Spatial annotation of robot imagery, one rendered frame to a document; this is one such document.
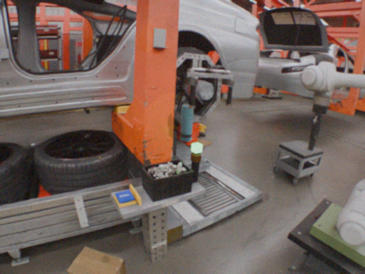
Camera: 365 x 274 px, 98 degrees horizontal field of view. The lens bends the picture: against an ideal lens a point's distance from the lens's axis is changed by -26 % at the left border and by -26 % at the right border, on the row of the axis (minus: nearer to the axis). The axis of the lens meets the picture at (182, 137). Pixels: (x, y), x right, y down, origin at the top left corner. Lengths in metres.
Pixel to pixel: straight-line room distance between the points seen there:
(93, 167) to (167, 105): 0.53
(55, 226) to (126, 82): 1.00
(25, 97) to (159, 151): 0.89
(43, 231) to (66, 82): 0.89
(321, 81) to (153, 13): 0.75
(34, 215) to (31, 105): 0.66
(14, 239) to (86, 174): 0.54
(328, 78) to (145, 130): 0.83
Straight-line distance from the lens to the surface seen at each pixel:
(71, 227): 1.25
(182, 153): 1.89
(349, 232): 0.92
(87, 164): 1.18
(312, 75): 0.88
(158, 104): 0.98
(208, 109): 1.73
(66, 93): 1.39
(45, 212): 1.18
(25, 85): 1.43
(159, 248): 1.18
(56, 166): 1.22
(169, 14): 1.01
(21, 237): 1.30
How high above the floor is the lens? 1.01
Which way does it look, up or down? 19 degrees down
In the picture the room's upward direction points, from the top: 3 degrees clockwise
